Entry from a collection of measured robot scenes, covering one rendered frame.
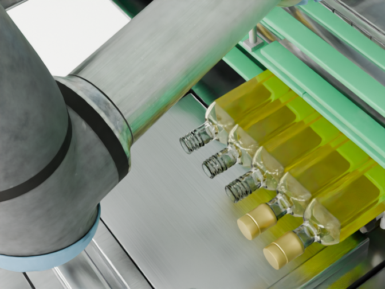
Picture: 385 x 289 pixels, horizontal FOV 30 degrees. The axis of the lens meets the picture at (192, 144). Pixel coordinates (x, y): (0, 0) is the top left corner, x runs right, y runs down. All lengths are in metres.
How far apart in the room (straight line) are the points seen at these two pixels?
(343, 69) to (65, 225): 0.52
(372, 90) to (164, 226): 0.41
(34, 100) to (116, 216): 0.69
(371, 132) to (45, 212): 0.57
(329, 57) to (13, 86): 0.59
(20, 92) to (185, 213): 0.70
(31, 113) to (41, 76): 0.03
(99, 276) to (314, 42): 0.48
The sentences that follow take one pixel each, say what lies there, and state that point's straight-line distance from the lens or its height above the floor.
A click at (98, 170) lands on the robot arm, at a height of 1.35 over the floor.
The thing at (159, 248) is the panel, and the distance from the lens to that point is 1.14.
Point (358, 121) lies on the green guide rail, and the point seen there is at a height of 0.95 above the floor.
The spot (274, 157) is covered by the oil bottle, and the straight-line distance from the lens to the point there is 1.02.
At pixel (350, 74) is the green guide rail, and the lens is 0.98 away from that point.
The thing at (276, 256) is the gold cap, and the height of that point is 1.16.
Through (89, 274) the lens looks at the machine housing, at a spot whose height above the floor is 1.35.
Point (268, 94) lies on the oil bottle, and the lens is 1.10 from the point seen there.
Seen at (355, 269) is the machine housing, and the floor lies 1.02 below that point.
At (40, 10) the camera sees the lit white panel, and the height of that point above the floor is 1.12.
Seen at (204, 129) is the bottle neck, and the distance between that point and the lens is 1.08.
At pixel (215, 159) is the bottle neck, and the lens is 1.05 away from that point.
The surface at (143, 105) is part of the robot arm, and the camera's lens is 0.62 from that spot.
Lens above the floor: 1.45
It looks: 17 degrees down
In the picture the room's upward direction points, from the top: 121 degrees counter-clockwise
